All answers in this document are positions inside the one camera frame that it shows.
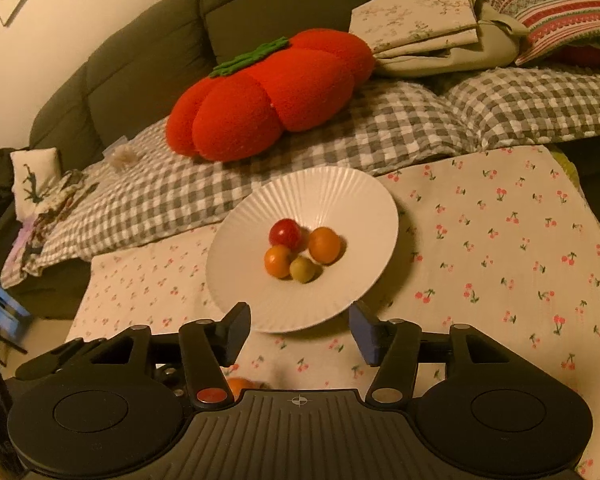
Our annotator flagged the large orange mandarin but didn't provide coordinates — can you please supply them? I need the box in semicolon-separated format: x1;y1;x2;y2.
226;377;261;401

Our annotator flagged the small orange fruit on plate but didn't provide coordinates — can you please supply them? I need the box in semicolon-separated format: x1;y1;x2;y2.
263;245;294;280

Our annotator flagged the small yellow-green fruit on plate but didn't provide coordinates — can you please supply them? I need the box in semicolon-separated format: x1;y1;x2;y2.
289;256;316;284

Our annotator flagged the orange fruit on plate right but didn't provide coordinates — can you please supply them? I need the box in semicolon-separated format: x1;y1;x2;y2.
308;226;341;264

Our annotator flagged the white ribbed plate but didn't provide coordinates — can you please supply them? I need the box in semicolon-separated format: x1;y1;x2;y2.
206;166;399;334

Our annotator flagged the red tomato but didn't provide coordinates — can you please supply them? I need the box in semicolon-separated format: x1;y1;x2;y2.
268;218;302;252

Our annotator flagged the cherry print tablecloth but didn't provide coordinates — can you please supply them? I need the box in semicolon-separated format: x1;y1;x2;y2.
67;146;600;479

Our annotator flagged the clear cotton swab container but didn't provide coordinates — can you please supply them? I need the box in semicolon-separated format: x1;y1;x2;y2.
104;136;138;171

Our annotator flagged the grey checkered blanket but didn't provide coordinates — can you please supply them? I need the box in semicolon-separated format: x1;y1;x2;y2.
0;65;600;290

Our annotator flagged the white embroidered small pillow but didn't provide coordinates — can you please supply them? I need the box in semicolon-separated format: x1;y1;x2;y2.
9;148;61;222

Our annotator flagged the dark green sofa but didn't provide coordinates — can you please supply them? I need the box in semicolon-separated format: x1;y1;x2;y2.
0;0;600;306

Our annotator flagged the red tomato-shaped cushion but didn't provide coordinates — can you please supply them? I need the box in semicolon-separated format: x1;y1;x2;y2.
166;28;375;162

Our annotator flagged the folded floral beige cloth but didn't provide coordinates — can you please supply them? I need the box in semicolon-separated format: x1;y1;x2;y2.
349;0;529;78

